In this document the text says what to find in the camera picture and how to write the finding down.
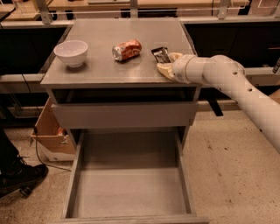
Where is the closed grey top drawer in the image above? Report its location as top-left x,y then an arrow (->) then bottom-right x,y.
52,102 -> 198,129

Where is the black cable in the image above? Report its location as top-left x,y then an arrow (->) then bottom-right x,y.
21,73 -> 73,172

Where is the open grey middle drawer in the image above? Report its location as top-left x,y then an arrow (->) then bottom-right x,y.
53,128 -> 209,224

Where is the white ceramic bowl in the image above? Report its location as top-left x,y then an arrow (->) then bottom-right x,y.
54,40 -> 88,67

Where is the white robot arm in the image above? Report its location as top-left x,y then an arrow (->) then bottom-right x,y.
157,52 -> 280,152

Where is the black shoe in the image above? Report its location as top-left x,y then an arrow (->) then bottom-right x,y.
0,157 -> 48,198

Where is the crushed orange soda can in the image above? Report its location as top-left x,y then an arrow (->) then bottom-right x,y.
112,39 -> 142,61

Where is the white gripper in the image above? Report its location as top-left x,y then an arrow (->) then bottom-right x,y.
157,52 -> 193,83

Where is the brown cardboard box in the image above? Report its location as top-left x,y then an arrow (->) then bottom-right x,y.
31,99 -> 75,161

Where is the grey drawer cabinet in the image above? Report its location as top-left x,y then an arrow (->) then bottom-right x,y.
39,17 -> 210,224

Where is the grey metal rail frame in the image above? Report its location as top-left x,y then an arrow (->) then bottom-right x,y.
1,16 -> 280,93

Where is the dark chocolate rxbar wrapper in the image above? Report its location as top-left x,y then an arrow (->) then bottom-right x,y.
151,47 -> 171,64

